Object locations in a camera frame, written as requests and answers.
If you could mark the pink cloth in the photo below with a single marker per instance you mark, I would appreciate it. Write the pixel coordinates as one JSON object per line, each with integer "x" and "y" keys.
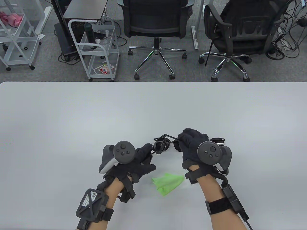
{"x": 13, "y": 19}

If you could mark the dark side table top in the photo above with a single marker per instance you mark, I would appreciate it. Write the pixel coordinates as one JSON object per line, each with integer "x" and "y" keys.
{"x": 84, "y": 10}

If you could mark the person's right hand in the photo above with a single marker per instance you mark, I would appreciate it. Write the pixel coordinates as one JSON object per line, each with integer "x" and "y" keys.
{"x": 190, "y": 148}

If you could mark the person's left hand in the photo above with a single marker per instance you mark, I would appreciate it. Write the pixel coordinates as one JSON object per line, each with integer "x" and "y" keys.
{"x": 134, "y": 170}

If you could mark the black wrist sensor pack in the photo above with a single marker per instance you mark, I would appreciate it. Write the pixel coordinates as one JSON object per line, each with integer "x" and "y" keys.
{"x": 220, "y": 206}
{"x": 90, "y": 206}

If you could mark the red and white packet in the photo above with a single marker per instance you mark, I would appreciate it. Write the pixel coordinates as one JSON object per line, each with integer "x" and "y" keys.
{"x": 105, "y": 69}

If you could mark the black mesh office chair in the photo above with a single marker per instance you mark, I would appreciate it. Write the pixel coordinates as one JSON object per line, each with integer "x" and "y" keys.
{"x": 247, "y": 28}
{"x": 156, "y": 16}

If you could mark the grey handheld controller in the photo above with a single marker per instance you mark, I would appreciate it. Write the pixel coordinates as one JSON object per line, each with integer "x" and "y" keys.
{"x": 209, "y": 152}
{"x": 123, "y": 152}

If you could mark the person's right forearm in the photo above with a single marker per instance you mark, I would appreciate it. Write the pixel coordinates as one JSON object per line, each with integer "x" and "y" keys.
{"x": 213, "y": 191}

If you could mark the white power strip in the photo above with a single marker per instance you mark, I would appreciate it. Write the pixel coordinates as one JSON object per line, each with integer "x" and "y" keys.
{"x": 285, "y": 45}

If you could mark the person's left forearm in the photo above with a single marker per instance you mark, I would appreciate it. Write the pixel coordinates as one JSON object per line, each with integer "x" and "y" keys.
{"x": 115, "y": 191}

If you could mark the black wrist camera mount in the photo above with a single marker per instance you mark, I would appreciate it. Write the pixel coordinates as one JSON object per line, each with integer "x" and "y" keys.
{"x": 128, "y": 194}
{"x": 191, "y": 177}

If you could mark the green cleaning cloth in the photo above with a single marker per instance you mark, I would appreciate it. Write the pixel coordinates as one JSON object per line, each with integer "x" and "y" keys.
{"x": 168, "y": 183}

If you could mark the small black box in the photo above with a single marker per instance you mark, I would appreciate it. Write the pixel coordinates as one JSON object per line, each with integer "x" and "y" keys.
{"x": 99, "y": 35}

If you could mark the black bottle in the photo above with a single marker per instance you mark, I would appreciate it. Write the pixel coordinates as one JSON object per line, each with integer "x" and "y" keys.
{"x": 89, "y": 33}

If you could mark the black sunglasses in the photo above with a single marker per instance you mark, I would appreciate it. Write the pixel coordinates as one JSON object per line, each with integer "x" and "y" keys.
{"x": 176, "y": 148}
{"x": 160, "y": 147}
{"x": 218, "y": 140}

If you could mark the white metal rolling cart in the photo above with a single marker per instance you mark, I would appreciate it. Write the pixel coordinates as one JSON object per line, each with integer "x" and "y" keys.
{"x": 19, "y": 63}
{"x": 99, "y": 52}

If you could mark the small white round object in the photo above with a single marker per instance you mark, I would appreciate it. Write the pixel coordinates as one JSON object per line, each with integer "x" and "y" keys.
{"x": 98, "y": 41}

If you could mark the white desk leg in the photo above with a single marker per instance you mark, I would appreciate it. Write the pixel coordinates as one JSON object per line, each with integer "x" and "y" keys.
{"x": 194, "y": 36}
{"x": 43, "y": 21}

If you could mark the black computer tower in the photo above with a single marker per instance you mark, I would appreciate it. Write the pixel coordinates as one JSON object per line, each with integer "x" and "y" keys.
{"x": 63, "y": 40}

